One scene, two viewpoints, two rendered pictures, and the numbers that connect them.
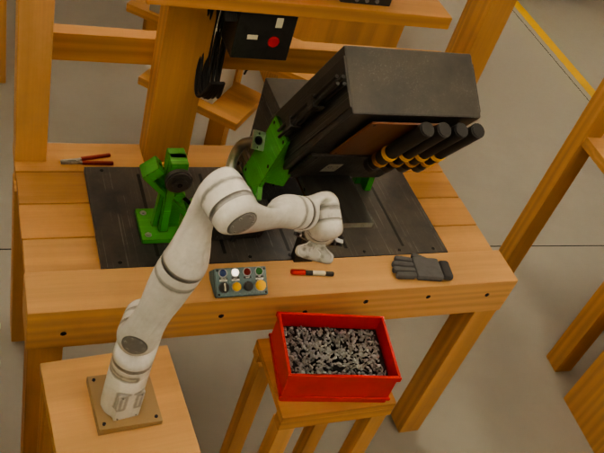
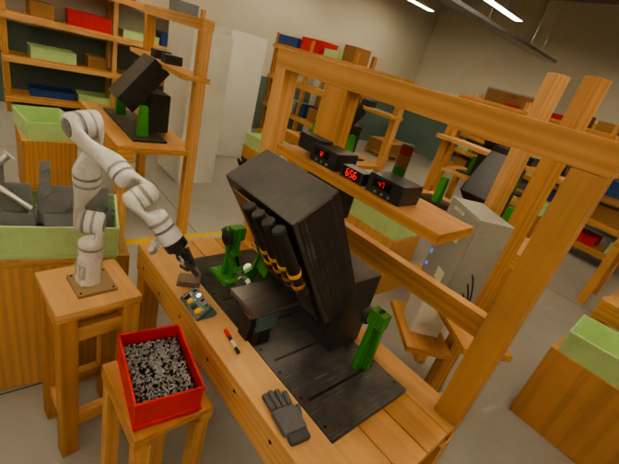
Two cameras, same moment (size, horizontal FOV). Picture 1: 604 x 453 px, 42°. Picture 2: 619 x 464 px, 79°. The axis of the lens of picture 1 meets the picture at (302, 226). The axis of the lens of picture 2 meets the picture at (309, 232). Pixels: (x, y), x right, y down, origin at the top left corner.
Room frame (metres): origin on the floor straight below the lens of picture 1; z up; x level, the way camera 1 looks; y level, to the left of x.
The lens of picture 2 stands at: (1.50, -1.18, 1.94)
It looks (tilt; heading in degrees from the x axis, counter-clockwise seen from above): 24 degrees down; 74
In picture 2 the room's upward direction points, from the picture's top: 16 degrees clockwise
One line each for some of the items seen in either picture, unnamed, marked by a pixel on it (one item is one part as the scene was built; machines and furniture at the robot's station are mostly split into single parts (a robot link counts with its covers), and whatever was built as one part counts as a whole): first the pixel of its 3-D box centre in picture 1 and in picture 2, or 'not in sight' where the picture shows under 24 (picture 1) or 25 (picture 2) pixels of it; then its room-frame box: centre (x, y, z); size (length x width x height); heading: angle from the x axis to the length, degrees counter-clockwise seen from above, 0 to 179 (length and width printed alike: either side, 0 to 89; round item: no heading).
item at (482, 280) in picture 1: (291, 294); (221, 350); (1.62, -0.04, 0.82); 1.50 x 0.14 x 0.15; 121
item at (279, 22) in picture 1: (259, 25); (329, 195); (1.98, 0.31, 1.42); 0.17 x 0.12 x 0.15; 121
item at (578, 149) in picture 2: not in sight; (398, 93); (2.12, 0.26, 1.89); 1.50 x 0.09 x 0.09; 121
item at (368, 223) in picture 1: (324, 180); (285, 292); (1.81, -0.02, 1.11); 0.39 x 0.16 x 0.03; 31
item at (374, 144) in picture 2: not in sight; (390, 148); (5.97, 8.66, 0.22); 1.20 x 0.81 x 0.44; 32
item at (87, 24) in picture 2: not in sight; (111, 52); (-0.59, 6.49, 1.14); 3.01 x 0.54 x 2.28; 29
